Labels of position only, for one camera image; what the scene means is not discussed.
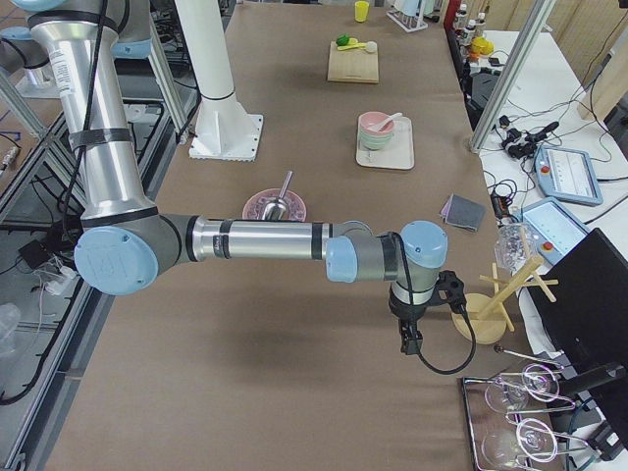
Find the upper blue teach pendant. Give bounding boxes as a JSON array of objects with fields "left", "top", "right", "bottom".
[{"left": 535, "top": 145, "right": 603, "bottom": 206}]

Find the white ceramic spoon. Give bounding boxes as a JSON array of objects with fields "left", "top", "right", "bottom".
[{"left": 369, "top": 112, "right": 402, "bottom": 132}]

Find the white wire cup rack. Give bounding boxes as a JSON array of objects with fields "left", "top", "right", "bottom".
[{"left": 387, "top": 0, "right": 435, "bottom": 32}]

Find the near wine glass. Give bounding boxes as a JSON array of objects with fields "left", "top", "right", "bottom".
[{"left": 481, "top": 418, "right": 558, "bottom": 470}]

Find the cream rabbit tray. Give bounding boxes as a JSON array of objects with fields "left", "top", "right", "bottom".
[{"left": 355, "top": 117, "right": 415, "bottom": 171}]

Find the pink bowl with ice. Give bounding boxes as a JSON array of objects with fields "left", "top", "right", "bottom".
[{"left": 241, "top": 188, "right": 306, "bottom": 222}]

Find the lower blue teach pendant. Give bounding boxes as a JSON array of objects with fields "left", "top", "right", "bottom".
[{"left": 520, "top": 197, "right": 590, "bottom": 265}]

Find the grey purple folded cloth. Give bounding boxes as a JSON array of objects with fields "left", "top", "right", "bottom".
[{"left": 441, "top": 194, "right": 486, "bottom": 232}]

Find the black monitor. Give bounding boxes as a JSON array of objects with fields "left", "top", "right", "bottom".
[{"left": 529, "top": 229, "right": 627, "bottom": 369}]

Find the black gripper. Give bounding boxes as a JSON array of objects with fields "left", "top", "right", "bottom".
[{"left": 389, "top": 293, "right": 440, "bottom": 354}]

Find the clear glass cup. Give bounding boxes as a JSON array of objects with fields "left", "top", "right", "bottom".
[{"left": 495, "top": 223, "right": 537, "bottom": 272}]

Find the blue teach pendant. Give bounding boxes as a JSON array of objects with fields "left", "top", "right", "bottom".
[
  {"left": 520, "top": 197, "right": 590, "bottom": 265},
  {"left": 535, "top": 145, "right": 603, "bottom": 206}
]

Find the aluminium frame post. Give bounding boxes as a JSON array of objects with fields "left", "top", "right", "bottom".
[{"left": 469, "top": 0, "right": 555, "bottom": 154}]

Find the black wire glass rack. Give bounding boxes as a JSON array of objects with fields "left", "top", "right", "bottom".
[{"left": 461, "top": 360, "right": 600, "bottom": 470}]

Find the wooden cutting board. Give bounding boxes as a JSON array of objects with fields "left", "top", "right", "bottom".
[{"left": 327, "top": 41, "right": 380, "bottom": 83}]

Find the far wine glass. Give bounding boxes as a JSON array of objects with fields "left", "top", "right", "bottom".
[{"left": 485, "top": 364, "right": 559, "bottom": 413}]

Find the mint green bowl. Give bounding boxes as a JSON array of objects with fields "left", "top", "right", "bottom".
[{"left": 358, "top": 129, "right": 393, "bottom": 150}]

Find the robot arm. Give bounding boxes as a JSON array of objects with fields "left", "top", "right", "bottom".
[{"left": 21, "top": 1, "right": 461, "bottom": 355}]

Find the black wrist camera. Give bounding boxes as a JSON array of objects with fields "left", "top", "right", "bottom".
[{"left": 436, "top": 270, "right": 466, "bottom": 315}]

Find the metal ice scoop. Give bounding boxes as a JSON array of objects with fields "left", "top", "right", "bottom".
[{"left": 261, "top": 171, "right": 293, "bottom": 221}]

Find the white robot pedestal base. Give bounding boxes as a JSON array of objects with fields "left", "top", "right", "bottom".
[{"left": 176, "top": 0, "right": 263, "bottom": 162}]

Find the wooden cup tree stand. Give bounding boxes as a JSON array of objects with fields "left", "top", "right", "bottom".
[{"left": 466, "top": 249, "right": 558, "bottom": 344}]

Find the black camera cable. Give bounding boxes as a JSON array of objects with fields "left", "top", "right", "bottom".
[{"left": 416, "top": 303, "right": 476, "bottom": 376}]

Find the wine glass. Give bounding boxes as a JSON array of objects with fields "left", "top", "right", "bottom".
[
  {"left": 485, "top": 364, "right": 559, "bottom": 413},
  {"left": 481, "top": 418, "right": 558, "bottom": 470}
]

